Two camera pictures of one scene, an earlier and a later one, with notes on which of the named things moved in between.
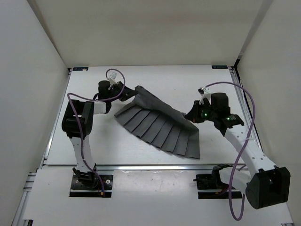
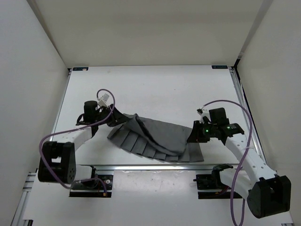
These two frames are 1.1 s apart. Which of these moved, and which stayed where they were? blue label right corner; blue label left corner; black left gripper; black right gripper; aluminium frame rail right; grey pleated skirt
Moved: grey pleated skirt; black left gripper; black right gripper
Stayed: blue label right corner; blue label left corner; aluminium frame rail right
